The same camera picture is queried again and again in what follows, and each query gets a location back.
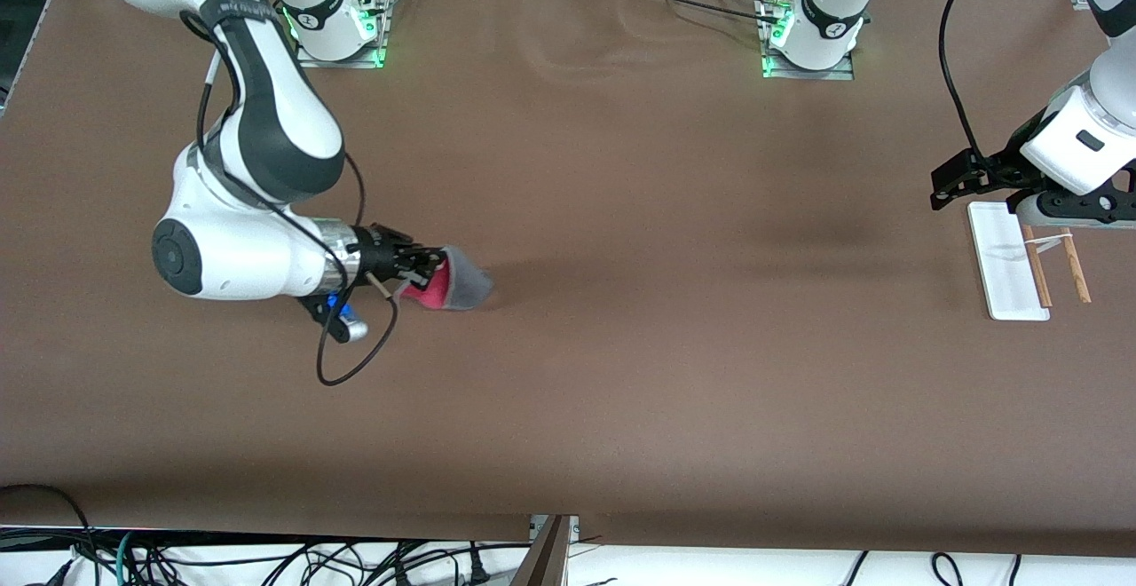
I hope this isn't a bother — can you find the grey and pink towel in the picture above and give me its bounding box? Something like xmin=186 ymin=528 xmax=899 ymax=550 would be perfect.
xmin=399 ymin=245 xmax=496 ymax=313

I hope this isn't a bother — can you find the wooden rack pole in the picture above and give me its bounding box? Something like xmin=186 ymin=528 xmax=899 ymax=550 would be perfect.
xmin=1021 ymin=224 xmax=1055 ymax=309
xmin=1060 ymin=228 xmax=1093 ymax=305

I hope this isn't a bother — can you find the brown table cover sheet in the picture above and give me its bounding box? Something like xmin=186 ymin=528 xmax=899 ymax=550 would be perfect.
xmin=0 ymin=0 xmax=1136 ymax=559

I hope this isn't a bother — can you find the brown wooden board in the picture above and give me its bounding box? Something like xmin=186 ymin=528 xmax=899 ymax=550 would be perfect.
xmin=509 ymin=515 xmax=572 ymax=586

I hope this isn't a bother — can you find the white rack base plate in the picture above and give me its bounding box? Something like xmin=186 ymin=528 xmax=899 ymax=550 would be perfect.
xmin=966 ymin=201 xmax=1052 ymax=322

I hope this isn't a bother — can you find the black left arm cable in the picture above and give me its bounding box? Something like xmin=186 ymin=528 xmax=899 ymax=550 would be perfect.
xmin=937 ymin=0 xmax=997 ymax=170

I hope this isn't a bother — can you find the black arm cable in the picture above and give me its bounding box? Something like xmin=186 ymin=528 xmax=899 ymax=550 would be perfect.
xmin=937 ymin=0 xmax=997 ymax=170
xmin=180 ymin=9 xmax=400 ymax=389

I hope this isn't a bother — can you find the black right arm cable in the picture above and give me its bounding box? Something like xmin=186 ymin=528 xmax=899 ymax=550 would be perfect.
xmin=180 ymin=9 xmax=400 ymax=389

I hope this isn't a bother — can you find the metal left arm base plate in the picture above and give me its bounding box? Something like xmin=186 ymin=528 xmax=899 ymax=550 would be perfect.
xmin=758 ymin=0 xmax=858 ymax=82

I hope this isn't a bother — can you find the black plug with cable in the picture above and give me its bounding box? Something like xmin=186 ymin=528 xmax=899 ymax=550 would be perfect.
xmin=448 ymin=542 xmax=492 ymax=586

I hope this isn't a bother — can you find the thick black cable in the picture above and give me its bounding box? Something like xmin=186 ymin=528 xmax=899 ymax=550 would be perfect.
xmin=0 ymin=483 xmax=101 ymax=586

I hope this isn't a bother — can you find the teal cable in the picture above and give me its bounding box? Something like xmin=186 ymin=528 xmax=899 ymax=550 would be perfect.
xmin=113 ymin=530 xmax=137 ymax=586

